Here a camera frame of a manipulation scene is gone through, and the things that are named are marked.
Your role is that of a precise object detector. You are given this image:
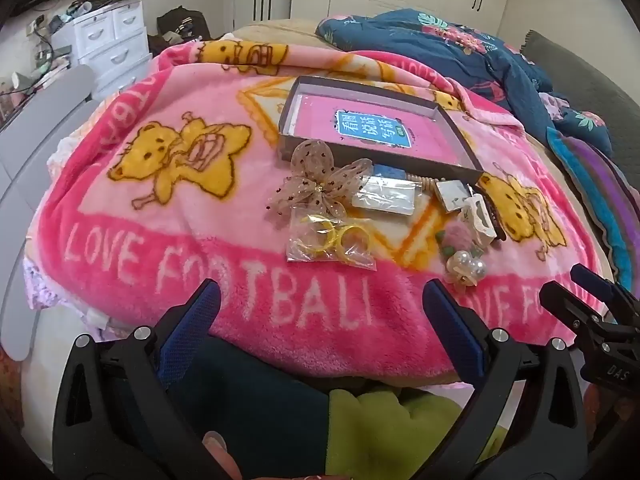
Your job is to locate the white hair claw clip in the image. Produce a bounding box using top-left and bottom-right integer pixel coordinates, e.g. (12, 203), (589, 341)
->
(460, 196), (496, 241)

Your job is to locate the striped colourful pillow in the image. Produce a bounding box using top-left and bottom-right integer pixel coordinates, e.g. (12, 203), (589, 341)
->
(545, 127), (640, 291)

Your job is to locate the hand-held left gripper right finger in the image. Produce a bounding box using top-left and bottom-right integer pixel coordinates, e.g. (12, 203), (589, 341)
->
(422, 279), (588, 480)

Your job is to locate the pink printed blanket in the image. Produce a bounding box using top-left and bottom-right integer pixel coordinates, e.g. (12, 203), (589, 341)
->
(30, 40), (608, 386)

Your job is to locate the cluttered desk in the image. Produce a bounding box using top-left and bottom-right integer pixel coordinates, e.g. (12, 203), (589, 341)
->
(0, 0), (76, 126)

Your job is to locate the white earring card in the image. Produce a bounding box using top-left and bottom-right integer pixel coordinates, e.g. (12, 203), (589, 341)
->
(434, 179), (473, 209)

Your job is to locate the person's dark blue garment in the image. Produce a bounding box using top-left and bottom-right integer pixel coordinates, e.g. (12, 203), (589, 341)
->
(165, 335), (331, 480)

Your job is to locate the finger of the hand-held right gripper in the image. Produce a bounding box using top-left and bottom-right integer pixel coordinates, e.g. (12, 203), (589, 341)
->
(570, 263), (640, 321)
(539, 281), (613, 341)

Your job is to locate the black bag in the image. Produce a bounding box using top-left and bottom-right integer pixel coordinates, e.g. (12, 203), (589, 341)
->
(147, 6), (211, 56)

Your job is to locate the white drawer cabinet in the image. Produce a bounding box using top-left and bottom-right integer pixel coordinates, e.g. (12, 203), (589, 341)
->
(52, 0), (151, 96)

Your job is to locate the pale lilac blanket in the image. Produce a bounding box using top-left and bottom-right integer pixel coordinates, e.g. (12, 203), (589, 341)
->
(22, 255), (131, 341)

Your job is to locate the silver cloth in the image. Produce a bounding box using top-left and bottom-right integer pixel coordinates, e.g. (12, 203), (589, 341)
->
(351, 174), (418, 216)

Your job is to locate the grey cardboard box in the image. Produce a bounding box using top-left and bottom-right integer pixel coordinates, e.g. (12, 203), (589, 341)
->
(277, 76), (485, 187)

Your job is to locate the person's left hand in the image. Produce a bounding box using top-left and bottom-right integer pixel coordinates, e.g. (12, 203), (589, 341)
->
(201, 430), (246, 480)

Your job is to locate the bag of yellow rings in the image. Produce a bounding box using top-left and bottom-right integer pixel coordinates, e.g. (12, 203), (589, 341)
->
(285, 205), (377, 272)

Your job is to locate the pink printed booklet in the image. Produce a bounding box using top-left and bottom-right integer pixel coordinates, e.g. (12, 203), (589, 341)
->
(292, 91), (458, 168)

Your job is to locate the brown snap hair clip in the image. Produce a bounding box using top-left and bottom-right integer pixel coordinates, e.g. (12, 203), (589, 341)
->
(475, 187), (508, 242)

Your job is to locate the beige spiral hair tie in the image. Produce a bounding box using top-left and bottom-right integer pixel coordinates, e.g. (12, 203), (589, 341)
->
(407, 172), (438, 196)

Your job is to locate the dark grey headboard cushion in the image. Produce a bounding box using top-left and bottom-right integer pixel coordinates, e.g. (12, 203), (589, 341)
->
(520, 30), (640, 126)

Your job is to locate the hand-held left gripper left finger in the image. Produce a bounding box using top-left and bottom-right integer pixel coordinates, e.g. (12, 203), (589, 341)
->
(52, 279), (236, 480)

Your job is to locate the person's green jacket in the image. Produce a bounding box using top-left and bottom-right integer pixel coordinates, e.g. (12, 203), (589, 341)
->
(325, 385), (506, 480)

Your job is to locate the beige bed sheet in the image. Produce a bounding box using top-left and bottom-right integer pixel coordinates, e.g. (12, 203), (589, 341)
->
(232, 17), (333, 51)

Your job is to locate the blue floral quilt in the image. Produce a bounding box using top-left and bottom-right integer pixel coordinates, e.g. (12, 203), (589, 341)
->
(316, 8), (613, 158)

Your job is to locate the lilac cloth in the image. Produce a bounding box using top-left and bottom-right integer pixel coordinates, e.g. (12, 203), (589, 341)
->
(542, 92), (569, 122)

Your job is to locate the beige mesh bow hair clip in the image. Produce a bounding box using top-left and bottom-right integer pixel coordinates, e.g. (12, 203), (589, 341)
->
(267, 141), (375, 221)

